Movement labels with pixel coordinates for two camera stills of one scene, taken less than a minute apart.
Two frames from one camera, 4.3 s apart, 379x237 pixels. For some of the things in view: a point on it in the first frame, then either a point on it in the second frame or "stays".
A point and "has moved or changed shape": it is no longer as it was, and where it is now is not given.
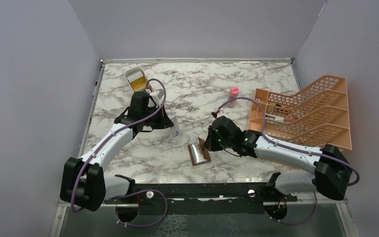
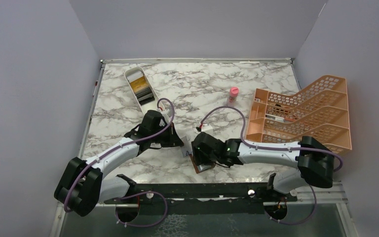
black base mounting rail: [202, 198] stays
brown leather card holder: [198, 154] has moved or changed shape
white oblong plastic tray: [136, 78] stays
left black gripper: [164, 121] → [174, 139]
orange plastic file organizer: [318, 116] stays
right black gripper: [209, 143] → [198, 157]
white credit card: [175, 129] → [187, 147]
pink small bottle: [234, 92] stays
